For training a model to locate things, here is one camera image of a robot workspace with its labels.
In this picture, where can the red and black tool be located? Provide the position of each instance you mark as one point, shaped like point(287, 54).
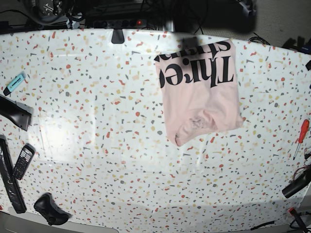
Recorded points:
point(301, 225)

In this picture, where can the black power strip red switch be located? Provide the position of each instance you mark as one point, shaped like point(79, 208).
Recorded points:
point(120, 23)

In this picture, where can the teal highlighter marker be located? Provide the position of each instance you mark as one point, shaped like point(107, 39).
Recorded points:
point(14, 83)

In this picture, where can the long black bar remote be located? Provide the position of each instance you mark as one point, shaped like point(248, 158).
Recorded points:
point(10, 182)

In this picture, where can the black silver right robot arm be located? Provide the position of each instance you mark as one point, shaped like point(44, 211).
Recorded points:
point(48, 12)

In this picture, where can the pink T-shirt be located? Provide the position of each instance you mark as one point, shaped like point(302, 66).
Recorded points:
point(199, 91)

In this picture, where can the red handled screwdriver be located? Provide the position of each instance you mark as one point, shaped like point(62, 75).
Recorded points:
point(303, 132)

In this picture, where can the black game controller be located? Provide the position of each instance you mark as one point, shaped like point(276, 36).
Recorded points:
point(54, 215)

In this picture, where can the black phone handset with keypad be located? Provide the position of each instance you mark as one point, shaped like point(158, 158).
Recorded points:
point(23, 161)

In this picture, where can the black handheld device with grip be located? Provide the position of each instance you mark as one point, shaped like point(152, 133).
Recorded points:
point(18, 113)

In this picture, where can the black cylindrical device with wires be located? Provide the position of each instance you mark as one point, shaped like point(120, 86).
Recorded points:
point(298, 184)

